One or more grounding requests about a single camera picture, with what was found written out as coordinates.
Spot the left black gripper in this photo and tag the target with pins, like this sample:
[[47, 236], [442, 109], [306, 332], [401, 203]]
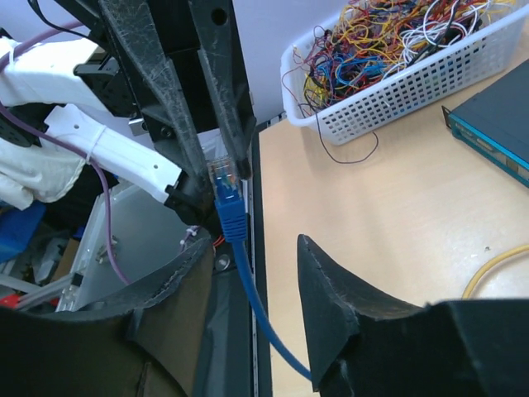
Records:
[[182, 71]]

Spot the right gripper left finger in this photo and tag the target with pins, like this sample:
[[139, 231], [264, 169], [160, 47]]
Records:
[[143, 340]]

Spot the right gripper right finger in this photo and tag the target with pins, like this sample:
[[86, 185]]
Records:
[[364, 342]]

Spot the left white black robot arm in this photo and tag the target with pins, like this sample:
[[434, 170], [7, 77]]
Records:
[[43, 100]]

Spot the colourful clutter beyond table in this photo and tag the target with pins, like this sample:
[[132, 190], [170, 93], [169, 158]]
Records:
[[37, 262]]

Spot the white perforated plastic basket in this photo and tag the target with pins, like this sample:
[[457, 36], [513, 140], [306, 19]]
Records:
[[479, 56]]

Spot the dark blue network switch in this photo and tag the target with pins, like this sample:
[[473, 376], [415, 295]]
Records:
[[494, 122]]

